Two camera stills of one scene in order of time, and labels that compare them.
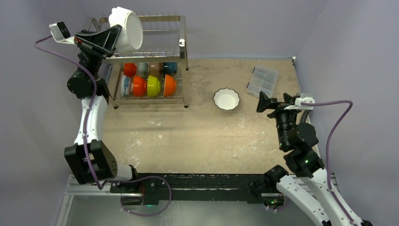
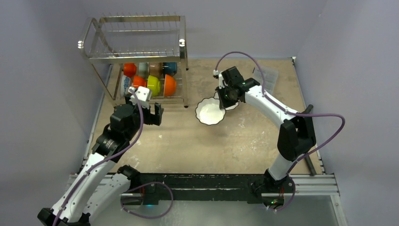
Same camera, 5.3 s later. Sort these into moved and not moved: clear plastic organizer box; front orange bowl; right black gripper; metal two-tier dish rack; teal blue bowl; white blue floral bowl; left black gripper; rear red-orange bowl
Moved: left black gripper; right black gripper
Not moved: white blue floral bowl; clear plastic organizer box; rear red-orange bowl; teal blue bowl; front orange bowl; metal two-tier dish rack
